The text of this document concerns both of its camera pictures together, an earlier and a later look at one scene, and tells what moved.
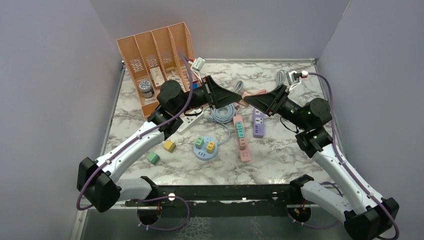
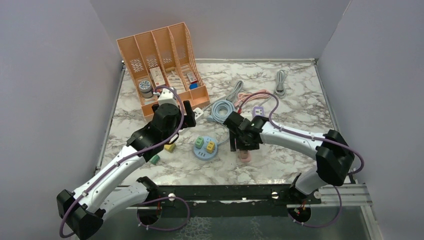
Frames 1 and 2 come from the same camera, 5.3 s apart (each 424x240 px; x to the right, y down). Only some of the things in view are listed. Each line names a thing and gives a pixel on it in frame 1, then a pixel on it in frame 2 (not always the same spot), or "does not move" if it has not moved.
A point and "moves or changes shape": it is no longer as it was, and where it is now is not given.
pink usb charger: [243, 103] moves or changes shape
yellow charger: [169, 146] does not move
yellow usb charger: [210, 147] does not move
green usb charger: [199, 142] does not move
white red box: [157, 75] does not move
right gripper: [269, 102] -> [236, 144]
